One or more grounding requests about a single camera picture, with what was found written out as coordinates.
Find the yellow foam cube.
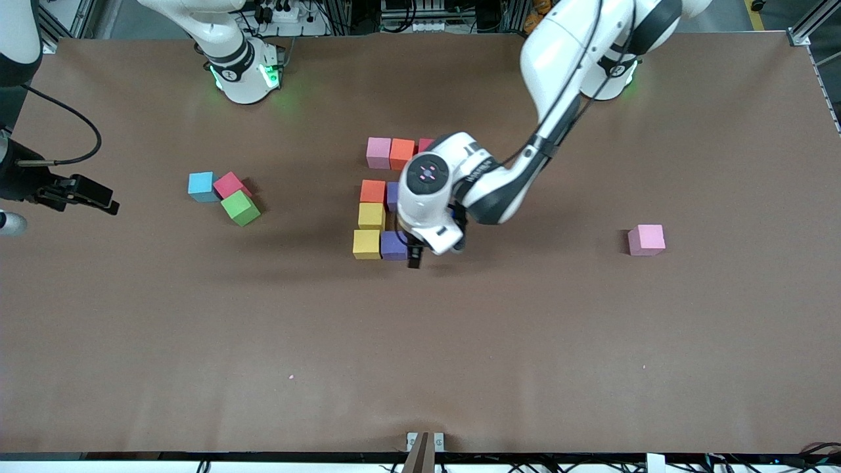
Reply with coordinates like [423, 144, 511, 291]
[353, 229, 382, 260]
[358, 202, 386, 231]

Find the pink foam cube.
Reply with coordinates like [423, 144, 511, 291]
[366, 137, 393, 170]
[627, 224, 666, 256]

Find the cyan foam cube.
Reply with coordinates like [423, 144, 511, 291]
[187, 171, 219, 203]

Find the green foam cube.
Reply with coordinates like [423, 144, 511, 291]
[220, 190, 261, 227]

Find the grey electronics box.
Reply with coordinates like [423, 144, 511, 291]
[380, 0, 449, 34]

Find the white power strip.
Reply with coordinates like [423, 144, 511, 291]
[253, 0, 329, 37]

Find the orange snack bag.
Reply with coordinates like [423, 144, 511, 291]
[524, 0, 549, 35]

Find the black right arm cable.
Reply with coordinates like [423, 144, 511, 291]
[16, 84, 103, 167]

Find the aluminium frame profile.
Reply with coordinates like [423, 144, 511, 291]
[788, 0, 841, 48]
[39, 0, 99, 55]

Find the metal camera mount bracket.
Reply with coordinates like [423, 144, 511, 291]
[402, 431, 446, 473]

